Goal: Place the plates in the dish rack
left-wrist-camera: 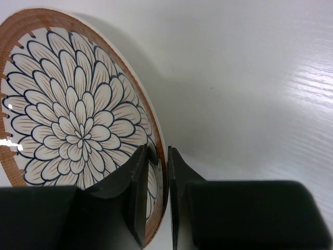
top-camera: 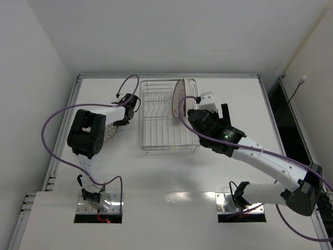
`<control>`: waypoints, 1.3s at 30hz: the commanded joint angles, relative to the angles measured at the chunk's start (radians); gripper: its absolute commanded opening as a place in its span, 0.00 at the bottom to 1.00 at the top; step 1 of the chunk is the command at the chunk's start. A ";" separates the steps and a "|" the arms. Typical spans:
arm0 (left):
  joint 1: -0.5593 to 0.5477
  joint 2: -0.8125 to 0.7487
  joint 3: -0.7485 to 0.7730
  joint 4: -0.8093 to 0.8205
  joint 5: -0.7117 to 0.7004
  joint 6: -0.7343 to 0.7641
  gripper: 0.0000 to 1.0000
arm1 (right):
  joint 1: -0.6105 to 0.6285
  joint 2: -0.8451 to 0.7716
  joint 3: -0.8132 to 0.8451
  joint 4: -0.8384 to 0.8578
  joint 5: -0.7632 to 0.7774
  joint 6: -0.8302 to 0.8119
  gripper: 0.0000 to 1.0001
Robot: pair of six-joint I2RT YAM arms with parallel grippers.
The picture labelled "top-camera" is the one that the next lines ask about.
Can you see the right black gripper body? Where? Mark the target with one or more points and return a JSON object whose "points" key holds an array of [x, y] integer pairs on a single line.
{"points": [[223, 120]]}

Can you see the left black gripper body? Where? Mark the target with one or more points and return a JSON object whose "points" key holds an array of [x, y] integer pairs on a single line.
{"points": [[121, 122]]}

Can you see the brown floral plate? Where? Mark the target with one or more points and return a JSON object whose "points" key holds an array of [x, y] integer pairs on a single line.
{"points": [[109, 132]]}

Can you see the orange sunburst plate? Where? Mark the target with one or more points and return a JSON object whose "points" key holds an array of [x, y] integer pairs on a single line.
{"points": [[182, 88]]}

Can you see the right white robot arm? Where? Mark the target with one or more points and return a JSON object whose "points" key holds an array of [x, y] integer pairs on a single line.
{"points": [[297, 188]]}

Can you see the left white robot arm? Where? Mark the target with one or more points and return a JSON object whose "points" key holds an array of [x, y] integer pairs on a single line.
{"points": [[86, 139]]}

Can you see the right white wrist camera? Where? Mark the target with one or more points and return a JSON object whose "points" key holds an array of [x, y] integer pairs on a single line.
{"points": [[206, 101]]}

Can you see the metal wire dish rack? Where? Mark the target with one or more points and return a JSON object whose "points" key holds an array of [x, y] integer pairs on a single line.
{"points": [[159, 129]]}

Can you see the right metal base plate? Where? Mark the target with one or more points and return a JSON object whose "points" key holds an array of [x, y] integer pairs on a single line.
{"points": [[226, 206]]}

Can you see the metal base plate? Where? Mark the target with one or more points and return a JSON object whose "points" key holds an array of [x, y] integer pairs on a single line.
{"points": [[112, 204], [226, 206]]}

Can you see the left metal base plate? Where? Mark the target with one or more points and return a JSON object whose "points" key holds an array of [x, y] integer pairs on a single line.
{"points": [[112, 204]]}

